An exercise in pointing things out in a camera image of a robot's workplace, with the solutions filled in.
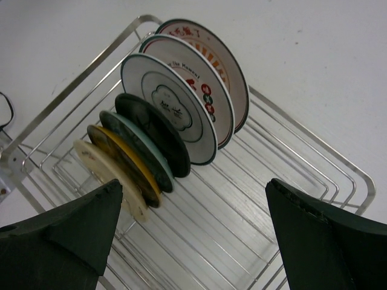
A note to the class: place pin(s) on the steel mounting plate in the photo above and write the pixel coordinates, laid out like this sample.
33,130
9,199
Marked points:
11,173

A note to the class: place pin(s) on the white plate orange sunburst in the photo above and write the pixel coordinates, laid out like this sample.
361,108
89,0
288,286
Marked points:
220,57

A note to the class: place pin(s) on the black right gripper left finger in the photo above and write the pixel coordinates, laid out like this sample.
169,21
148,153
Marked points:
66,247

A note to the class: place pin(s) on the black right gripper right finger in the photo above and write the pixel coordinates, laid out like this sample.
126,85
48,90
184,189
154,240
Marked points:
323,246

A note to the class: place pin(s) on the steel wire dish rack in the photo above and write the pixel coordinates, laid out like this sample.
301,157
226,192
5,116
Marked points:
214,231

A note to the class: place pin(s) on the yellow brown patterned plate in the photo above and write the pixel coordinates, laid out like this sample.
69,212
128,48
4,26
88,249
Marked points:
128,160

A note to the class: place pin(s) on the teal blue patterned plate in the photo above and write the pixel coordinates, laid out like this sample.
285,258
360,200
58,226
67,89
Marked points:
142,145

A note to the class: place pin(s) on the white plate red characters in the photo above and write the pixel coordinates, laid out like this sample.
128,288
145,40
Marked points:
200,76

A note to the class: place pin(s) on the cream plate black characters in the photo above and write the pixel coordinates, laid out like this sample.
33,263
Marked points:
104,167

